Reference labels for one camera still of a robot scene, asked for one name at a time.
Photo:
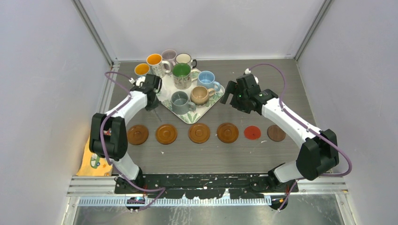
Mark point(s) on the orange interior blue mug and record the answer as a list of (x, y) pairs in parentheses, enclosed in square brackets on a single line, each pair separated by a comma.
[(142, 69)]

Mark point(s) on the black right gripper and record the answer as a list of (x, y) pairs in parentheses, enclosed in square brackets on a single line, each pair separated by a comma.
[(230, 89)]

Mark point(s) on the orange interior patterned mug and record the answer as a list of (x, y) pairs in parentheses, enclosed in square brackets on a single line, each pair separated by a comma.
[(158, 65)]

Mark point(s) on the red round coaster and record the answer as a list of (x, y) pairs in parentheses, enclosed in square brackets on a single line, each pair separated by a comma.
[(252, 133)]

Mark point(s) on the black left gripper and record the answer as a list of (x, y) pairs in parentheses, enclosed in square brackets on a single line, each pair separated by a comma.
[(151, 107)]

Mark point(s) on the aluminium front rail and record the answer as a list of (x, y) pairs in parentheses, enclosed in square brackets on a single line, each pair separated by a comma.
[(100, 191)]

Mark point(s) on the brown coaster under left arm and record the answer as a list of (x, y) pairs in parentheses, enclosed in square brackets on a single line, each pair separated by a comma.
[(137, 134)]

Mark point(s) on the grey ceramic mug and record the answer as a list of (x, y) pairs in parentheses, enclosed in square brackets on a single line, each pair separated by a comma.
[(181, 103)]

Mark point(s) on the dark walnut wooden coaster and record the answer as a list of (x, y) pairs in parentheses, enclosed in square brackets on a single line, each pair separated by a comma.
[(275, 133)]

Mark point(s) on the green interior floral mug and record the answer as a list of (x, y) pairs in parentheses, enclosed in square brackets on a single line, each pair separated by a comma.
[(183, 76)]

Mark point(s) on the yellow printed cloth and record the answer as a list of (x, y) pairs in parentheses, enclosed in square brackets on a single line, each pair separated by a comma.
[(92, 164)]

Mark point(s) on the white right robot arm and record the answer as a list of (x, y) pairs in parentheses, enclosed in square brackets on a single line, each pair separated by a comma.
[(317, 152)]

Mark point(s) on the brown wooden ringed coaster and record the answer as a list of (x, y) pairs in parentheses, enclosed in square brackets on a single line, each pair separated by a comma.
[(199, 133)]

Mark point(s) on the lilac mug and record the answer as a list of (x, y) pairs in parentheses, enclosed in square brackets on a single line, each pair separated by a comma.
[(170, 56)]

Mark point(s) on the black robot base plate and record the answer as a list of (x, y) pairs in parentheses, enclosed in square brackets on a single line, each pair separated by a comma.
[(204, 185)]

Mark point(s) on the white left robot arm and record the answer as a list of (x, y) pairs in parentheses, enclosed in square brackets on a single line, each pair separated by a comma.
[(108, 136)]

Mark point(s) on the beige speckled ceramic mug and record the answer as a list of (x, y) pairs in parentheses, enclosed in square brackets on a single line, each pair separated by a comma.
[(200, 95)]

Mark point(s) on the white mug black handle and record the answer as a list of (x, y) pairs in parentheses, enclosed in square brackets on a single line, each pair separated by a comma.
[(187, 59)]

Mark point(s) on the light blue mug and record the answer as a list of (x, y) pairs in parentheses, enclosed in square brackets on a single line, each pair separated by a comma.
[(207, 79)]

